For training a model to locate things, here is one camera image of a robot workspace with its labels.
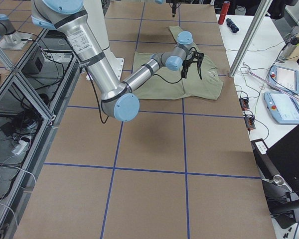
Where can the orange black electronics board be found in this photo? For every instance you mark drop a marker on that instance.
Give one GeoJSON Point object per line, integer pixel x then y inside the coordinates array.
{"type": "Point", "coordinates": [244, 103]}

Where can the white power strip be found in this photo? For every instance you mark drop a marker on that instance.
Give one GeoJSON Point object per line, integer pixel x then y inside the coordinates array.
{"type": "Point", "coordinates": [22, 146]}

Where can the olive green long-sleeve shirt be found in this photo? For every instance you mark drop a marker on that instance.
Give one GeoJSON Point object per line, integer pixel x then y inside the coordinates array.
{"type": "Point", "coordinates": [168, 85]}

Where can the grey water bottle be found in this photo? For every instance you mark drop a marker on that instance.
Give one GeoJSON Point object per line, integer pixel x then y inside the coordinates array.
{"type": "Point", "coordinates": [290, 47]}

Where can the black camera stand clamp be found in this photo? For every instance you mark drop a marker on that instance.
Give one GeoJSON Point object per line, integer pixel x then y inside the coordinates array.
{"type": "Point", "coordinates": [282, 201]}

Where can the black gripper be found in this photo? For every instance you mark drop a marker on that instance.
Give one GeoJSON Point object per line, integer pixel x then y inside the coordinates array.
{"type": "Point", "coordinates": [173, 7]}
{"type": "Point", "coordinates": [192, 58]}

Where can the blue teach pendant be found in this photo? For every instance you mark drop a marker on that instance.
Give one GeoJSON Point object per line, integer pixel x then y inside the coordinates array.
{"type": "Point", "coordinates": [286, 77]}
{"type": "Point", "coordinates": [282, 108]}

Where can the far blue teach pendant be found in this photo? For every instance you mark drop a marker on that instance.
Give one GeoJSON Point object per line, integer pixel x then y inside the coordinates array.
{"type": "Point", "coordinates": [286, 77]}

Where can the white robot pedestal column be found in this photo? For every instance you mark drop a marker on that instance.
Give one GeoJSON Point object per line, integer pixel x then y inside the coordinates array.
{"type": "Point", "coordinates": [97, 24]}

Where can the aluminium frame post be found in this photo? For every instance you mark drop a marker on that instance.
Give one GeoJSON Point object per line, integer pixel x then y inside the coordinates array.
{"type": "Point", "coordinates": [252, 30]}

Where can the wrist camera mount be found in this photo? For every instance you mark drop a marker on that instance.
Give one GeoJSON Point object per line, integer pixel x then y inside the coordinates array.
{"type": "Point", "coordinates": [197, 58]}

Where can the long pink grabber stick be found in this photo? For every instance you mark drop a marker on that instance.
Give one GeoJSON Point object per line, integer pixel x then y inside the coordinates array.
{"type": "Point", "coordinates": [274, 85]}

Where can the black box with label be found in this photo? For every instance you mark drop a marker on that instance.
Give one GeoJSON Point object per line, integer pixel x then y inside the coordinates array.
{"type": "Point", "coordinates": [262, 159]}

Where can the near blue teach pendant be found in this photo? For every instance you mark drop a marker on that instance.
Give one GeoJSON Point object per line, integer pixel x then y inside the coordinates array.
{"type": "Point", "coordinates": [282, 108]}

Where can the black laptop computer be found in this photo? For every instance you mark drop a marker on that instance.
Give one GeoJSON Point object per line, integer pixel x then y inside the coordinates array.
{"type": "Point", "coordinates": [285, 156]}

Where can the red cylindrical bottle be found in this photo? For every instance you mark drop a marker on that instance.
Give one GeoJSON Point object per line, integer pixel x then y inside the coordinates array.
{"type": "Point", "coordinates": [223, 13]}

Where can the dark blue folded umbrella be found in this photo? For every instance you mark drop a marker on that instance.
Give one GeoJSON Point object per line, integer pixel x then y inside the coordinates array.
{"type": "Point", "coordinates": [233, 27]}

